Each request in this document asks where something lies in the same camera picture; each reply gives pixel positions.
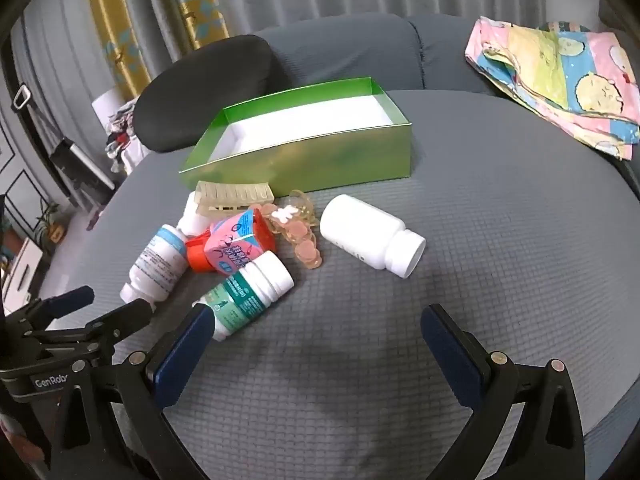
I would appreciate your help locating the white paper sheet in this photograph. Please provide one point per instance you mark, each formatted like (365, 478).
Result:
(107, 105)

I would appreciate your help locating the grey sofa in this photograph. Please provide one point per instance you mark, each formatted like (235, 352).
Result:
(450, 260)

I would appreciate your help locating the beige hair claw clip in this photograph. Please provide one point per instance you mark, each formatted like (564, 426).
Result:
(235, 192)

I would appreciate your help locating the green cardboard box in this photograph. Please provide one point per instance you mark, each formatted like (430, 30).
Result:
(325, 160)

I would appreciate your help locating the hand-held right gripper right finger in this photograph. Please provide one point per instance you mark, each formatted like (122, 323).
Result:
(450, 360)

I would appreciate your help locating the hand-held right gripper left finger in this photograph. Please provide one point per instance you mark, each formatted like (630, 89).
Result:
(180, 355)

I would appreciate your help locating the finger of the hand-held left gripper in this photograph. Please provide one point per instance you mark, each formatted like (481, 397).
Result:
(125, 316)
(70, 302)

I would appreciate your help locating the plain white pill bottle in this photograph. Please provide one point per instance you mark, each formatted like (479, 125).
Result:
(360, 230)

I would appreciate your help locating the pink transparent hair clip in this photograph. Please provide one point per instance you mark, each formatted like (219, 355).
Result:
(300, 245)

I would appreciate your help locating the pile of clothes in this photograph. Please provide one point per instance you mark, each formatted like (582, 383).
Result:
(120, 140)

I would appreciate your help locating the yellow patterned curtain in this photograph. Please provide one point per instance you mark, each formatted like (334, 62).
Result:
(125, 10)

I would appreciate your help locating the white cabinet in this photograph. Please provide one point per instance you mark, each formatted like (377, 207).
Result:
(20, 265)

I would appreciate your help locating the potted plant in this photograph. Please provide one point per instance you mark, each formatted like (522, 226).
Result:
(47, 220)

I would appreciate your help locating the small white bottle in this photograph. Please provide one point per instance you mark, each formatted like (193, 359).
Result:
(192, 220)

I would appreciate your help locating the black folding stand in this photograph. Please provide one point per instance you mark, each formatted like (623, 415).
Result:
(75, 165)

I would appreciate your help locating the white bottle blue label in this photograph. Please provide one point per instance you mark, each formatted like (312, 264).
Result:
(157, 262)

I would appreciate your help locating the pink orange carton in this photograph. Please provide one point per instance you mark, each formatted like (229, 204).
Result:
(235, 247)

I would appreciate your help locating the black cushion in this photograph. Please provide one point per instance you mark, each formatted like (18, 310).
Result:
(200, 85)

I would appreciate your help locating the white bottle green label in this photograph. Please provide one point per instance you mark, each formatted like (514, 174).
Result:
(240, 295)

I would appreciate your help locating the colourful printed cloth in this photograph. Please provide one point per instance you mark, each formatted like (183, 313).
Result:
(575, 75)

